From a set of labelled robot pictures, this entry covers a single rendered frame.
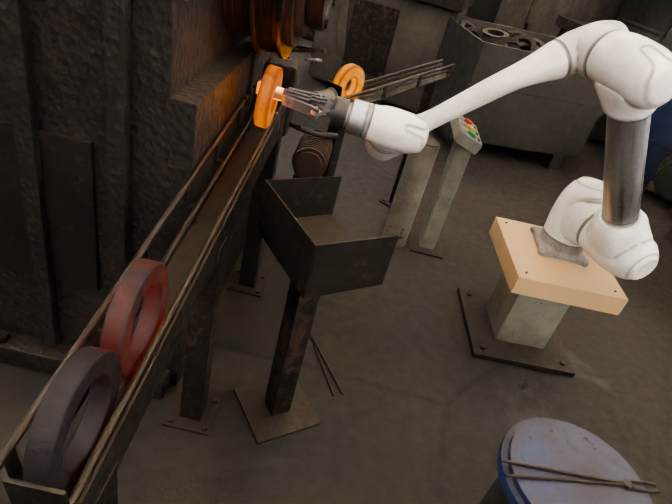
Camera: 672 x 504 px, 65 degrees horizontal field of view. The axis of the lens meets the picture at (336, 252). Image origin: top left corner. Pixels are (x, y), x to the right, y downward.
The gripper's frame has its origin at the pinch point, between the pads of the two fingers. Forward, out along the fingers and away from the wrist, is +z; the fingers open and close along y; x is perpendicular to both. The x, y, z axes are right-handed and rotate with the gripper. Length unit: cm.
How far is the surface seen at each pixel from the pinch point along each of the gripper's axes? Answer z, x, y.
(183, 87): 15.4, 2.2, -20.4
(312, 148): -12, -31, 43
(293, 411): -30, -82, -28
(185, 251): 4.5, -23.6, -42.0
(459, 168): -74, -37, 83
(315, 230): -20.7, -22.7, -21.1
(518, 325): -105, -68, 27
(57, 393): 4, -10, -92
